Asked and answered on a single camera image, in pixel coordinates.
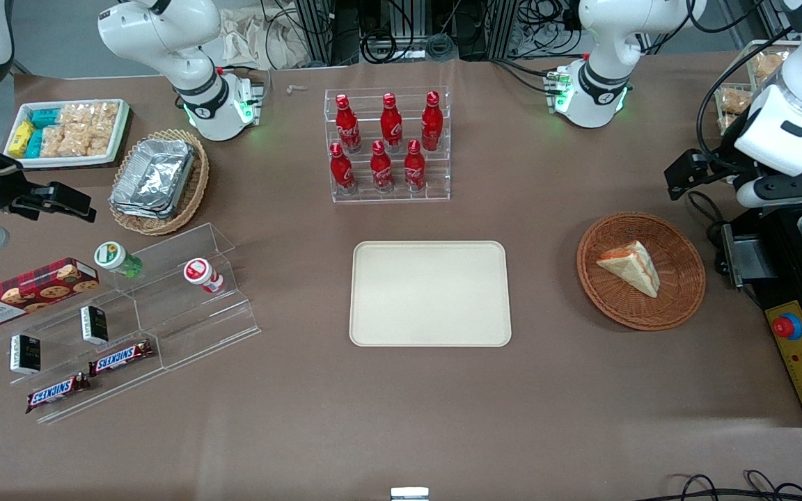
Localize black machine with yellow panel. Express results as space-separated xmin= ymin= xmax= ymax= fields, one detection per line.
xmin=721 ymin=198 xmax=802 ymax=427

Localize green lidded cup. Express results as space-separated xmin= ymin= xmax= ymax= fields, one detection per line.
xmin=93 ymin=241 xmax=144 ymax=279

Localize brown round wicker basket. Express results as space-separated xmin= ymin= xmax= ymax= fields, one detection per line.
xmin=576 ymin=212 xmax=707 ymax=331

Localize light oval wicker basket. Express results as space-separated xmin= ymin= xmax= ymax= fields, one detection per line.
xmin=109 ymin=128 xmax=210 ymax=237

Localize red tartan cookie box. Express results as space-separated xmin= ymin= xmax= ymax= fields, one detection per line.
xmin=0 ymin=257 xmax=100 ymax=329

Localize red lidded cup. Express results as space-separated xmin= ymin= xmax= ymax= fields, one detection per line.
xmin=183 ymin=257 xmax=225 ymax=295

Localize clear rice cracker bag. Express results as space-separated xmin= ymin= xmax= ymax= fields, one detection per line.
xmin=85 ymin=122 xmax=116 ymax=157
xmin=40 ymin=125 xmax=88 ymax=159
xmin=58 ymin=102 xmax=120 ymax=132

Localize clear box of fried snacks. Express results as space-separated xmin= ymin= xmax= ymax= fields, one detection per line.
xmin=746 ymin=40 xmax=802 ymax=90
xmin=714 ymin=83 xmax=755 ymax=133

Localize Snickers bar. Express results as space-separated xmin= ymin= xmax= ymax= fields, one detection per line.
xmin=88 ymin=339 xmax=156 ymax=377
xmin=25 ymin=372 xmax=92 ymax=415

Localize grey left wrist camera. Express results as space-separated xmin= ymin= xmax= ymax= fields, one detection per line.
xmin=735 ymin=174 xmax=802 ymax=209

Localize clear acrylic step stand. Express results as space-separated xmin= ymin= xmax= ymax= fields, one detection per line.
xmin=0 ymin=223 xmax=262 ymax=425

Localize stack of foil trays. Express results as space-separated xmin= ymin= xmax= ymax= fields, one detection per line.
xmin=110 ymin=138 xmax=197 ymax=221

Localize grey metal bracket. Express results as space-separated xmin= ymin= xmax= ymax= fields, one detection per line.
xmin=721 ymin=223 xmax=768 ymax=288

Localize beige cloth bag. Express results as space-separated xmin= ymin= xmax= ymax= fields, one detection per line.
xmin=217 ymin=7 xmax=313 ymax=70

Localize clear acrylic bottle rack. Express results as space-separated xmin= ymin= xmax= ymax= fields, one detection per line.
xmin=323 ymin=86 xmax=452 ymax=204

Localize triangular sandwich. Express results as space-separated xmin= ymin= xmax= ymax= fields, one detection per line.
xmin=596 ymin=240 xmax=661 ymax=299

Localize beige rectangular tray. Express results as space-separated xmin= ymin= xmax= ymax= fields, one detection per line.
xmin=349 ymin=241 xmax=512 ymax=347

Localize dark tray under snack tray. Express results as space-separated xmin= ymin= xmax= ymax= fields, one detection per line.
xmin=6 ymin=103 xmax=134 ymax=171

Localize black floor cables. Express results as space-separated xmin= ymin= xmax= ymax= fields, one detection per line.
xmin=652 ymin=470 xmax=802 ymax=501

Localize red cola bottle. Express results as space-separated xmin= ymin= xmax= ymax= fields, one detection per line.
xmin=403 ymin=138 xmax=427 ymax=192
xmin=420 ymin=90 xmax=443 ymax=152
xmin=335 ymin=94 xmax=362 ymax=155
xmin=370 ymin=140 xmax=395 ymax=193
xmin=329 ymin=141 xmax=356 ymax=196
xmin=380 ymin=92 xmax=404 ymax=152

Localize aluminium frame rack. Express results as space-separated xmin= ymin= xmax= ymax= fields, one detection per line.
xmin=293 ymin=0 xmax=586 ymax=67

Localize small black white box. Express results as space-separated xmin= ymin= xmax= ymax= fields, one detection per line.
xmin=10 ymin=334 xmax=42 ymax=375
xmin=79 ymin=305 xmax=109 ymax=345

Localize white snack tray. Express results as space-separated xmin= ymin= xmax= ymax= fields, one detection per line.
xmin=3 ymin=98 xmax=132 ymax=170

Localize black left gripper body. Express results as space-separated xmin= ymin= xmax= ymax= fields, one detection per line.
xmin=705 ymin=113 xmax=758 ymax=184

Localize yellow snack packet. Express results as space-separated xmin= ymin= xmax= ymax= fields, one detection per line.
xmin=8 ymin=120 xmax=36 ymax=158

